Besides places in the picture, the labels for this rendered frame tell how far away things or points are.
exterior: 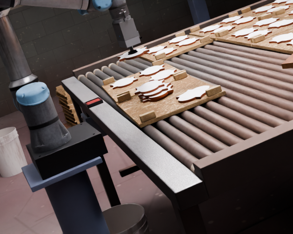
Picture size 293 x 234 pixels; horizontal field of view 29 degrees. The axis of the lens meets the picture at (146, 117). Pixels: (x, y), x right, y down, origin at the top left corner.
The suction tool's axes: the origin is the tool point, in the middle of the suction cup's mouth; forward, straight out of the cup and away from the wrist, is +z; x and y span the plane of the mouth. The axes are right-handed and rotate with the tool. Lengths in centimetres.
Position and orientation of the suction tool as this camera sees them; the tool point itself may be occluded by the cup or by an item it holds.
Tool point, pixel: (133, 55)
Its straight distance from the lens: 231.1
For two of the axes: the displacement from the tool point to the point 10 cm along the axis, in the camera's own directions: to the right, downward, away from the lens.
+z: 3.0, 9.1, 2.9
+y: -4.0, -1.5, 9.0
